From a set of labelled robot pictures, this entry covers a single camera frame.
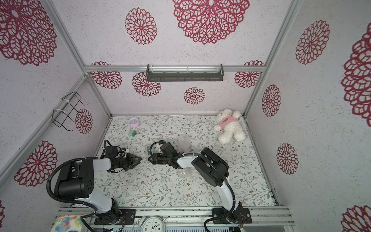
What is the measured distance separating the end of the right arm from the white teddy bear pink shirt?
385 mm

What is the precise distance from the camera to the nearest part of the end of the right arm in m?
0.73

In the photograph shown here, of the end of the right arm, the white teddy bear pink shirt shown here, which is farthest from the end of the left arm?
the white teddy bear pink shirt

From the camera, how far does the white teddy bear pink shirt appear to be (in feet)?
3.19
